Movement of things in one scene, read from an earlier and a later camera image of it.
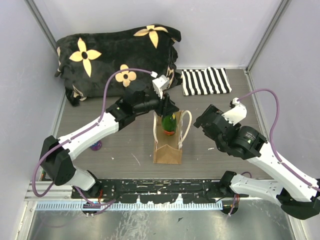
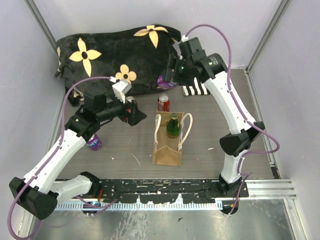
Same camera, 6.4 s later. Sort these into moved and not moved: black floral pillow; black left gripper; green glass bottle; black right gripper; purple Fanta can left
Moved: black right gripper; black left gripper; green glass bottle
Not moved: purple Fanta can left; black floral pillow
